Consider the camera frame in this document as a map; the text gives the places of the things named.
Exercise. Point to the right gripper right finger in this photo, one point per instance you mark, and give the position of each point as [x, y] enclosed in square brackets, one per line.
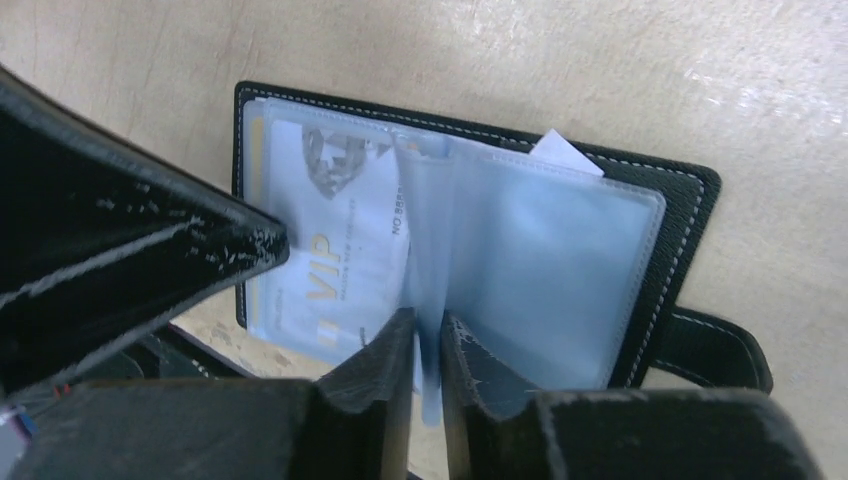
[500, 426]

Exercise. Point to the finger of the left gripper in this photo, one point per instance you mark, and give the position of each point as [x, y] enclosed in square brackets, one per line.
[103, 243]

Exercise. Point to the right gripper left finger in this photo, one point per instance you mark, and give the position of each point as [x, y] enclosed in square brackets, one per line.
[353, 423]

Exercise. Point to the white vip card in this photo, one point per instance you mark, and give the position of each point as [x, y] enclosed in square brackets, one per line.
[338, 193]

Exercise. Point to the white paper slip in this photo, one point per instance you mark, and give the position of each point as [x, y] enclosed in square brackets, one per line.
[554, 148]

